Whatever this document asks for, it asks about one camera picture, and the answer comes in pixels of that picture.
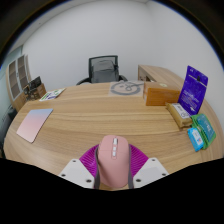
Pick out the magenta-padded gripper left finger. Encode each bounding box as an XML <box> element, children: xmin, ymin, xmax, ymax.
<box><xmin>58</xmin><ymin>143</ymin><xmax>101</xmax><ymax>190</ymax></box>

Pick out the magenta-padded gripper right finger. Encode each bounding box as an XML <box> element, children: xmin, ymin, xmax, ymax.
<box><xmin>128</xmin><ymin>143</ymin><xmax>170</xmax><ymax>190</ymax></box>

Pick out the pink computer mouse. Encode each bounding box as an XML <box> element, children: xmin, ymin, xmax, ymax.
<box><xmin>96</xmin><ymin>134</ymin><xmax>131</xmax><ymax>190</ymax></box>

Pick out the pink blue gradient mouse pad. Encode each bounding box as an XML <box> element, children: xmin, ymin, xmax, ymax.
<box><xmin>16</xmin><ymin>108</ymin><xmax>54</xmax><ymax>144</ymax></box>

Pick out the blue wipes packet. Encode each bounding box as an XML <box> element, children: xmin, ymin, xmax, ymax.
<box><xmin>186</xmin><ymin>127</ymin><xmax>205</xmax><ymax>153</ymax></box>

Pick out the tan wrapped packet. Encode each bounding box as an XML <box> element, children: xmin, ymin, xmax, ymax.
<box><xmin>165</xmin><ymin>102</ymin><xmax>193</xmax><ymax>129</ymax></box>

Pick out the green wipes packet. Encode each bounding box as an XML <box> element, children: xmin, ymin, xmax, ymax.
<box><xmin>190</xmin><ymin>113</ymin><xmax>217</xmax><ymax>149</ymax></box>

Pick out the orange-brown wooden box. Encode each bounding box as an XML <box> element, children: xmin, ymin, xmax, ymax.
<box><xmin>143</xmin><ymin>82</ymin><xmax>182</xmax><ymax>107</ymax></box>

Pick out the purple standing package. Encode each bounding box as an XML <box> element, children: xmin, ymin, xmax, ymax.
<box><xmin>177</xmin><ymin>65</ymin><xmax>209</xmax><ymax>116</ymax></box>

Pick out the wooden side desk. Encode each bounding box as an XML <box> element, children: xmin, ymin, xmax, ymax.
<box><xmin>137</xmin><ymin>64</ymin><xmax>188</xmax><ymax>91</ymax></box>

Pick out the grey backpack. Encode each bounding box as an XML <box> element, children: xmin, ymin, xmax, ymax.
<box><xmin>90</xmin><ymin>59</ymin><xmax>117</xmax><ymax>84</ymax></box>

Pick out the wooden shelf unit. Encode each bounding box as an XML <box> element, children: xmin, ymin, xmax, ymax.
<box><xmin>5</xmin><ymin>54</ymin><xmax>33</xmax><ymax>113</ymax></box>

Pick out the black mesh office chair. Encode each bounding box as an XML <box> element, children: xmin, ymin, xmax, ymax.
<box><xmin>76</xmin><ymin>55</ymin><xmax>128</xmax><ymax>86</ymax></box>

